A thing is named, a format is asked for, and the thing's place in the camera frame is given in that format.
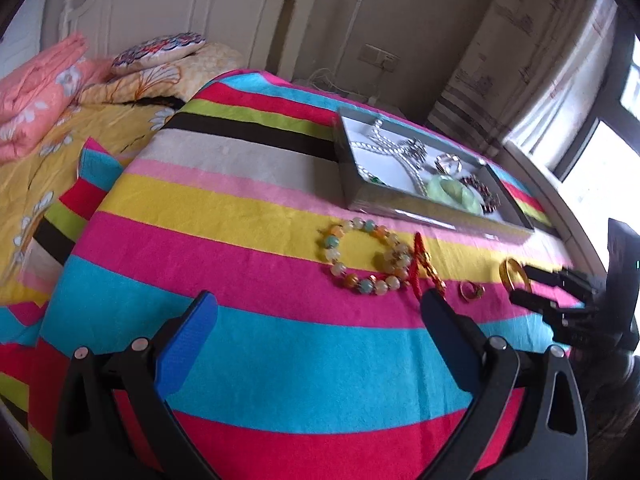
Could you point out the grey jewelry tray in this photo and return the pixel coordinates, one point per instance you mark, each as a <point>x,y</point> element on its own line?
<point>365,195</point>

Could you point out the gold bangle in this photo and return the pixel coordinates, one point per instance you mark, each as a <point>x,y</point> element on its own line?
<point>505,275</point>

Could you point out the yellow floral bedsheet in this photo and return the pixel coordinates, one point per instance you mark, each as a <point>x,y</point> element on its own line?
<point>60,160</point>

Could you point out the white headboard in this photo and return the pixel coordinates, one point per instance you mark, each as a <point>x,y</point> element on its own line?
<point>200,0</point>

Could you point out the printed curtain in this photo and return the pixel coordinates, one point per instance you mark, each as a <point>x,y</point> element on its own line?
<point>525,60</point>

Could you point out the small green gem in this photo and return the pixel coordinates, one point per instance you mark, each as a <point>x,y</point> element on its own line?
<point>376,178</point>

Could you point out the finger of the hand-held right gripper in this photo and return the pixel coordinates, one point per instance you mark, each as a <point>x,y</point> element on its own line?
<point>555,312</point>
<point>560,281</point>

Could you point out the wall socket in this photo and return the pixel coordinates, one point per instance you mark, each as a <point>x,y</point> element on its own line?
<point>380,56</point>

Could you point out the striped colourful blanket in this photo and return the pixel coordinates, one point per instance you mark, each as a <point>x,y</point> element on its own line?
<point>275,360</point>

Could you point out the green jade bangle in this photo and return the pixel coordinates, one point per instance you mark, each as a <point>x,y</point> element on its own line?
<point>440,190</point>

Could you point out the purple patterned cushion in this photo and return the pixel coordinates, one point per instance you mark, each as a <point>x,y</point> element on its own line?
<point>157,50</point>

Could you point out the window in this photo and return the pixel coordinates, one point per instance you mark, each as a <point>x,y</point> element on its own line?
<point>600,160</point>

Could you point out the silver bangle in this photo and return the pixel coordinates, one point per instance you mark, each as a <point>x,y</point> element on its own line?
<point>448,165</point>

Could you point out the cream leaf-print pillow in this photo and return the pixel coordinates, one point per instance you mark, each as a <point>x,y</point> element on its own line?
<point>165,77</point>

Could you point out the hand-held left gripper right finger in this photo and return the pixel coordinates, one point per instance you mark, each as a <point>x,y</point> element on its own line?
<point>450,340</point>

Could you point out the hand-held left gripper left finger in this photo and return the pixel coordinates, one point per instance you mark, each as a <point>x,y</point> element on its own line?
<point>187,340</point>

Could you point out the pink folded quilt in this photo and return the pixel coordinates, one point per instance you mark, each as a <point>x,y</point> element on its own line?
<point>40,95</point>

